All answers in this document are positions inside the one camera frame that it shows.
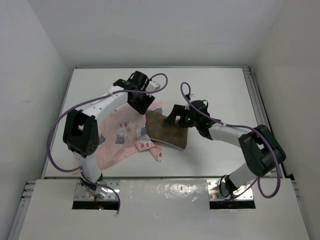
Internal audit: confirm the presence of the pink cartoon print pillowcase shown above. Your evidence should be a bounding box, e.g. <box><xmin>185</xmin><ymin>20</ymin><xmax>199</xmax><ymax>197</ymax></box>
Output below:
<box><xmin>72</xmin><ymin>100</ymin><xmax>164</xmax><ymax>175</ymax></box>

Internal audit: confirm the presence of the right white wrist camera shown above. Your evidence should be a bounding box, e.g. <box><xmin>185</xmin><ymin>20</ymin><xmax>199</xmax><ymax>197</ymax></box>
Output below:
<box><xmin>185</xmin><ymin>93</ymin><xmax>197</xmax><ymax>110</ymax></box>

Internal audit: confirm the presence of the metal base plate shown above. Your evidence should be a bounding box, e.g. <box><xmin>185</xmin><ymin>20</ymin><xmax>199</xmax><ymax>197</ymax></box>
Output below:
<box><xmin>73</xmin><ymin>179</ymin><xmax>120</xmax><ymax>202</ymax></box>
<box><xmin>207</xmin><ymin>178</ymin><xmax>255</xmax><ymax>201</ymax></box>

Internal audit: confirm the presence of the aluminium frame rail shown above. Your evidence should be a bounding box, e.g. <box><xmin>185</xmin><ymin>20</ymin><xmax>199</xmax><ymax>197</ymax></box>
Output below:
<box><xmin>7</xmin><ymin>180</ymin><xmax>36</xmax><ymax>240</ymax></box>
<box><xmin>241</xmin><ymin>66</ymin><xmax>285</xmax><ymax>179</ymax></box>

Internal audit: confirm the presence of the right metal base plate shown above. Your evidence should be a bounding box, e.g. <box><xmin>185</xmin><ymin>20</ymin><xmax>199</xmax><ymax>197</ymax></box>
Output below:
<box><xmin>207</xmin><ymin>178</ymin><xmax>255</xmax><ymax>201</ymax></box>

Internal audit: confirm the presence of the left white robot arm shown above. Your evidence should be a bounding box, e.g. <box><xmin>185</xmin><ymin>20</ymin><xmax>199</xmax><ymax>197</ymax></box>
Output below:
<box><xmin>62</xmin><ymin>71</ymin><xmax>161</xmax><ymax>199</ymax></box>

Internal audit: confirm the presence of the white front cover board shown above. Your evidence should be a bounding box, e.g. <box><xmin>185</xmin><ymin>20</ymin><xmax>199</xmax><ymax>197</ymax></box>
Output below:
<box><xmin>19</xmin><ymin>179</ymin><xmax>309</xmax><ymax>240</ymax></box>

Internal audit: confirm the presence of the left aluminium frame rail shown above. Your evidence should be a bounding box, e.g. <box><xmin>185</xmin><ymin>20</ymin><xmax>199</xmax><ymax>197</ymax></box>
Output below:
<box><xmin>7</xmin><ymin>180</ymin><xmax>36</xmax><ymax>240</ymax></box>

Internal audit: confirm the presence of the right aluminium frame rail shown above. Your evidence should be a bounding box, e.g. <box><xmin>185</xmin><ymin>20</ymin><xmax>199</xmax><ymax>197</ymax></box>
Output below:
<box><xmin>241</xmin><ymin>66</ymin><xmax>285</xmax><ymax>179</ymax></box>

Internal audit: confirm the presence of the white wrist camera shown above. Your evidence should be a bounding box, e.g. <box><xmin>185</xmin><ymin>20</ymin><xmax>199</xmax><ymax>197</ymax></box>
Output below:
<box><xmin>145</xmin><ymin>80</ymin><xmax>161</xmax><ymax>92</ymax></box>
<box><xmin>185</xmin><ymin>93</ymin><xmax>197</xmax><ymax>110</ymax></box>

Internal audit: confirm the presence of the grey orange dotted pillow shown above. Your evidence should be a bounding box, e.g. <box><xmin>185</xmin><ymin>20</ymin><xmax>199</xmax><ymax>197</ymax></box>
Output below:
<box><xmin>145</xmin><ymin>110</ymin><xmax>189</xmax><ymax>150</ymax></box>

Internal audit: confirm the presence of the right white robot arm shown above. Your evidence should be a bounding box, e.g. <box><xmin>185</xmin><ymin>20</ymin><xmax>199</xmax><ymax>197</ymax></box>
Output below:
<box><xmin>164</xmin><ymin>100</ymin><xmax>286</xmax><ymax>199</ymax></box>

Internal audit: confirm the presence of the purple cable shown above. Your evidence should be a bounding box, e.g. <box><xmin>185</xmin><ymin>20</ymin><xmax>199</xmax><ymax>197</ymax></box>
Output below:
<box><xmin>180</xmin><ymin>81</ymin><xmax>281</xmax><ymax>201</ymax></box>
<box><xmin>46</xmin><ymin>72</ymin><xmax>169</xmax><ymax>215</ymax></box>

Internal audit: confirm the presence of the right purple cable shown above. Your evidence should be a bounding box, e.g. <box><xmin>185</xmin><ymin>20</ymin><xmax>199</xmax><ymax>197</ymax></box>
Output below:
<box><xmin>180</xmin><ymin>81</ymin><xmax>281</xmax><ymax>201</ymax></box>

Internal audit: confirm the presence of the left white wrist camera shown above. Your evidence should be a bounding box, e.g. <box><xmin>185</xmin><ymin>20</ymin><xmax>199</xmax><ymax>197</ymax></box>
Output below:
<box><xmin>145</xmin><ymin>80</ymin><xmax>161</xmax><ymax>92</ymax></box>

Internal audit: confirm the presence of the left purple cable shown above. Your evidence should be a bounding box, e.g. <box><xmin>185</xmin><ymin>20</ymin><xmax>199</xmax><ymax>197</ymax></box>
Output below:
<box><xmin>46</xmin><ymin>72</ymin><xmax>169</xmax><ymax>215</ymax></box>

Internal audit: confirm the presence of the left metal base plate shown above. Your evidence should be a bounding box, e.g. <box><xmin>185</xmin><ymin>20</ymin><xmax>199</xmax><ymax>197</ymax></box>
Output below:
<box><xmin>73</xmin><ymin>179</ymin><xmax>120</xmax><ymax>202</ymax></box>

